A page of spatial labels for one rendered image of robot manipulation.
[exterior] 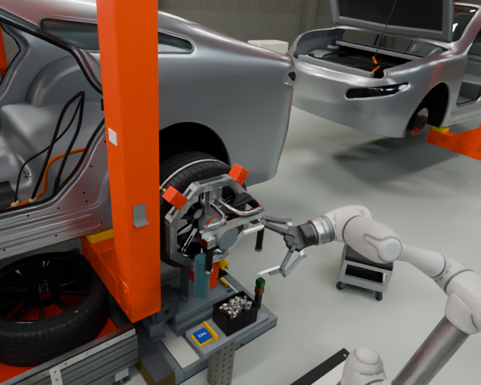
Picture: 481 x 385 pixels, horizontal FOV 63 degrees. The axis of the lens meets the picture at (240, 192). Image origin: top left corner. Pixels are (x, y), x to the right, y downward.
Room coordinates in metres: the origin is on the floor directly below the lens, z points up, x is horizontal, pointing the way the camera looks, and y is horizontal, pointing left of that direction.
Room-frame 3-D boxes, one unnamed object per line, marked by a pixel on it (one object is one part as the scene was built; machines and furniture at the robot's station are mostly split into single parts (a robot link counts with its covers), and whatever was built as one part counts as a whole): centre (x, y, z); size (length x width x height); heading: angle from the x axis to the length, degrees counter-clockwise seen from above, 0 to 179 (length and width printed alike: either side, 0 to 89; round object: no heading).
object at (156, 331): (1.85, 0.50, 0.26); 0.42 x 0.18 x 0.35; 42
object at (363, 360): (1.22, -0.63, 0.56); 0.18 x 0.16 x 0.22; 15
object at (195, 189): (1.86, 0.15, 0.85); 0.54 x 0.07 x 0.54; 132
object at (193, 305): (1.99, 0.27, 0.32); 0.40 x 0.30 x 0.28; 132
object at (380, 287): (2.55, -1.03, 0.17); 0.43 x 0.36 x 0.34; 166
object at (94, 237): (1.89, 0.80, 0.70); 0.14 x 0.14 x 0.05; 42
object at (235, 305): (1.55, -0.04, 0.51); 0.20 x 0.14 x 0.13; 130
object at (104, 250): (1.76, 0.69, 0.69); 0.52 x 0.17 x 0.35; 42
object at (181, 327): (2.02, 0.23, 0.13); 0.50 x 0.36 x 0.10; 132
